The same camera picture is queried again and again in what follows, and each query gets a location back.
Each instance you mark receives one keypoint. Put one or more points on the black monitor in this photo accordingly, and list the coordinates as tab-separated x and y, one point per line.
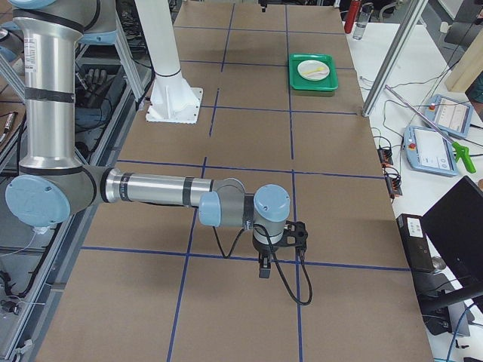
454	227

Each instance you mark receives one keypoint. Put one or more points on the white round plate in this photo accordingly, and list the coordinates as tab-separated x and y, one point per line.
308	65

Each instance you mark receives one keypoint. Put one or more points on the near teach pendant tablet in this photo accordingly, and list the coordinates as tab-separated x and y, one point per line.
427	151

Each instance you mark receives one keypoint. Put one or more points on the teach pendant tablet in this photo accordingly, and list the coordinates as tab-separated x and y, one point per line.
451	116
427	151

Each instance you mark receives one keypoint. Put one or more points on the orange black connector board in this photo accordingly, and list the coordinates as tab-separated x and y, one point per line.
385	156

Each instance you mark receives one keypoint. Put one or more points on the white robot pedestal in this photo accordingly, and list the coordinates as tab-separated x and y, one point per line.
172	99

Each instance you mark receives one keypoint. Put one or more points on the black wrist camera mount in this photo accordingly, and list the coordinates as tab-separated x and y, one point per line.
294	235

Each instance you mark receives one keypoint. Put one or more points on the green plastic tray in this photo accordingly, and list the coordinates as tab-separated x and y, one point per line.
298	83

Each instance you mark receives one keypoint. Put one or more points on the aluminium frame post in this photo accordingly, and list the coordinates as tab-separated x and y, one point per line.
415	9

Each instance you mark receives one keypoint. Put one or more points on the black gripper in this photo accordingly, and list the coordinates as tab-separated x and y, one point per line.
262	249

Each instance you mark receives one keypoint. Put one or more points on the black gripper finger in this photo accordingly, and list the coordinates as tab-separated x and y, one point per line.
263	4

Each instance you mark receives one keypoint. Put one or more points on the clear water bottle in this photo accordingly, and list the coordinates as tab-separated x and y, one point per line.
364	17

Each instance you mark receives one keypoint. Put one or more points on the yellow plastic spoon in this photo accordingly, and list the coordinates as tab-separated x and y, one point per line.
318	70

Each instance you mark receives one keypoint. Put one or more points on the black computer box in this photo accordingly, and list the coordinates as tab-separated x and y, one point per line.
416	246

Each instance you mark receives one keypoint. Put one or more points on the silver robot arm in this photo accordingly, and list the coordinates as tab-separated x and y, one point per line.
53	184

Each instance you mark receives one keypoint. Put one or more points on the silver reacher grabber tool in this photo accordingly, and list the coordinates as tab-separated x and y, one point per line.
462	152

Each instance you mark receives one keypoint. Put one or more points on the far teach pendant tablet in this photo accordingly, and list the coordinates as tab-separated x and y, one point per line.
451	116

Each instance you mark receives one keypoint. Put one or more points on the red bottle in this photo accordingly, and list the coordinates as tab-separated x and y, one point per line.
351	15

